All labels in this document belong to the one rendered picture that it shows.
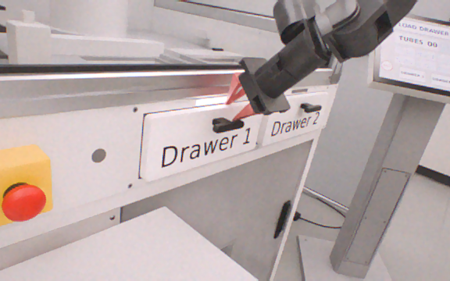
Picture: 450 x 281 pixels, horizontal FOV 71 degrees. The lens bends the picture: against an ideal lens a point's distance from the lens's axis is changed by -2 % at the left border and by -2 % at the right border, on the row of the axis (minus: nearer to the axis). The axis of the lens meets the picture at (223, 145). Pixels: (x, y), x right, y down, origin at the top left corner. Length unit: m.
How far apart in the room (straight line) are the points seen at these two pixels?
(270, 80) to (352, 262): 1.30
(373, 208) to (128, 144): 1.22
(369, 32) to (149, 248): 0.42
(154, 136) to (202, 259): 0.19
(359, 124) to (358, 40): 1.67
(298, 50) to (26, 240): 0.45
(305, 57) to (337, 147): 1.74
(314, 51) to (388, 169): 1.04
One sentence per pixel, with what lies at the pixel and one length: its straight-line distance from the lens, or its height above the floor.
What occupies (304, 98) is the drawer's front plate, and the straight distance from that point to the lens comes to 0.83.
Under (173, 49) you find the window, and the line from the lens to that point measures 0.51.
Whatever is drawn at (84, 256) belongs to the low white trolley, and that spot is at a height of 0.76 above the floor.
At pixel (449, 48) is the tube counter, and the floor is 1.11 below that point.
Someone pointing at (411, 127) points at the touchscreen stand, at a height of 0.81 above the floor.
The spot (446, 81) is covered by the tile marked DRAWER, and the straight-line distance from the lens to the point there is 1.33.
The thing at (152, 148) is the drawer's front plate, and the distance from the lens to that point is 0.50.
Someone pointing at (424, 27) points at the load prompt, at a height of 1.16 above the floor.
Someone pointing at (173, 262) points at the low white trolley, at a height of 0.76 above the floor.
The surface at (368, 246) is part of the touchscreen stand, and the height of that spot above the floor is 0.23.
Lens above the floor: 1.09
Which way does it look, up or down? 23 degrees down
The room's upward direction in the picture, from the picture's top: 11 degrees clockwise
